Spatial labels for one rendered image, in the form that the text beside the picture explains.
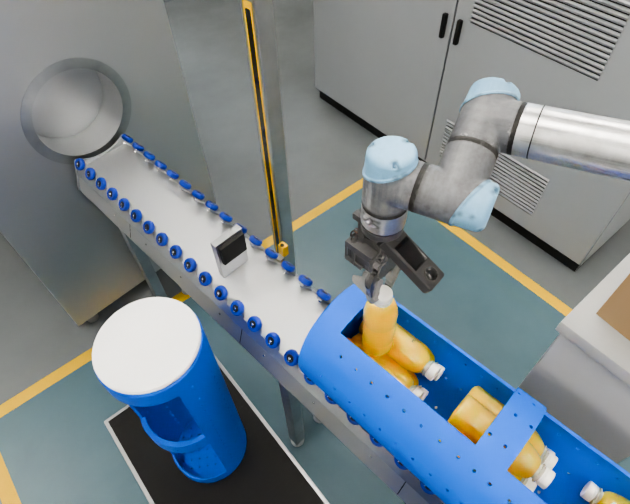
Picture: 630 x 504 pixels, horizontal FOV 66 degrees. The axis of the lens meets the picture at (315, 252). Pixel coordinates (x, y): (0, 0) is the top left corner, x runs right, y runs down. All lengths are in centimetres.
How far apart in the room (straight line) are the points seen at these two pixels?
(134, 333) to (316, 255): 154
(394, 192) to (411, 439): 53
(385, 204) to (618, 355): 74
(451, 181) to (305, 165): 257
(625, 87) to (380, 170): 174
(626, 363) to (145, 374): 111
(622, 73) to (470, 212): 168
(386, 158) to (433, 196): 8
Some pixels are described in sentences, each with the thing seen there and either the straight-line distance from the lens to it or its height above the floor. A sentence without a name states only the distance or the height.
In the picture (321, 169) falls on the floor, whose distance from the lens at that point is 320.
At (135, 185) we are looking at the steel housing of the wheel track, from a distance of 190.
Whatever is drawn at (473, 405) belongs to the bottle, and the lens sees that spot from 107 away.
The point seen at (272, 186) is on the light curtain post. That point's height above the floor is 97.
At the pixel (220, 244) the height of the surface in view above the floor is 108.
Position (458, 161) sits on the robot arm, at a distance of 71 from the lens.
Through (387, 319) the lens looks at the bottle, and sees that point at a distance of 99.
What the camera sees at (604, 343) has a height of 115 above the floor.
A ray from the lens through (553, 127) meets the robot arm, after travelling 74.
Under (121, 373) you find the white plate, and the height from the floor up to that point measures 104.
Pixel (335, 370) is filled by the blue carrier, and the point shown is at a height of 117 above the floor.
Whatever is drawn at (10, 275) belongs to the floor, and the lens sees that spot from 317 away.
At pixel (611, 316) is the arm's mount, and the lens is 131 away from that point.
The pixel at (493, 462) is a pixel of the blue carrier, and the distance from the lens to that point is 102.
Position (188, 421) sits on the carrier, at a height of 17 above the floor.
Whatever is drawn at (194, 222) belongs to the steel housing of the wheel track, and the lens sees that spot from 170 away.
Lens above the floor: 216
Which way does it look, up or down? 52 degrees down
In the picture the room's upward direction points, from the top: 2 degrees counter-clockwise
